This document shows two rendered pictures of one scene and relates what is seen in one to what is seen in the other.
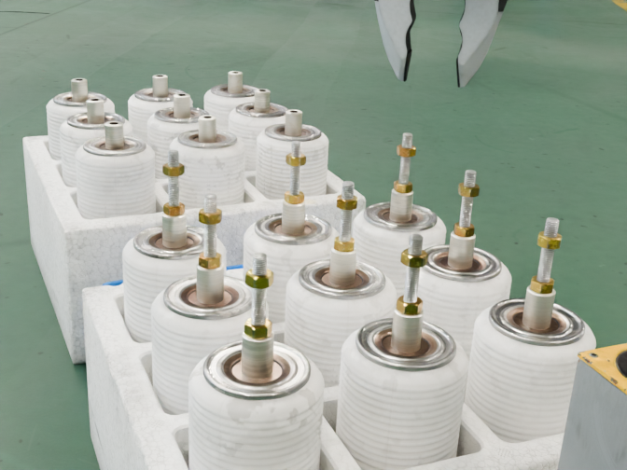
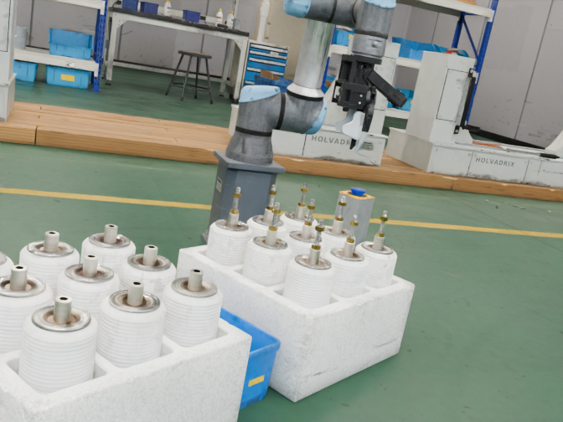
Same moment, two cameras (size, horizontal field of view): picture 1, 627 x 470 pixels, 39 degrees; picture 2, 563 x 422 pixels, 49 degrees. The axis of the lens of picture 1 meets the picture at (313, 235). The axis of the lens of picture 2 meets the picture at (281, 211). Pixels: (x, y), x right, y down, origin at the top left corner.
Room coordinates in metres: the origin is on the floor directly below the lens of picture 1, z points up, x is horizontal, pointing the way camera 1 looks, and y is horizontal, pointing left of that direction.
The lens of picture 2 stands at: (1.37, 1.13, 0.64)
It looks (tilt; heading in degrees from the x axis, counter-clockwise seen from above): 14 degrees down; 243
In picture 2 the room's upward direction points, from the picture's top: 10 degrees clockwise
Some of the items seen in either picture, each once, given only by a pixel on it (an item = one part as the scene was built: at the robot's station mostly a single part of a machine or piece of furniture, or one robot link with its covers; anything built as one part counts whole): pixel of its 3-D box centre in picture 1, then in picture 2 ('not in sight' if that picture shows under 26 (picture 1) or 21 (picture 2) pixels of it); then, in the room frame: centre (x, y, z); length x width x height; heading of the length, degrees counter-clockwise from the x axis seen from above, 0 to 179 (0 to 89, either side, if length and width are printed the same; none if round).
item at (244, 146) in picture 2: not in sight; (251, 143); (0.60, -0.63, 0.35); 0.15 x 0.15 x 0.10
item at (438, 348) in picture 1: (405, 344); (336, 232); (0.59, -0.07, 0.25); 0.08 x 0.08 x 0.01
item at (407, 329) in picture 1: (407, 329); (337, 227); (0.59, -0.07, 0.26); 0.02 x 0.02 x 0.03
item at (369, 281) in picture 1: (341, 279); (305, 237); (0.70, -0.03, 0.25); 0.08 x 0.08 x 0.01
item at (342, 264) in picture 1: (342, 266); (306, 231); (0.70, -0.03, 0.26); 0.02 x 0.02 x 0.03
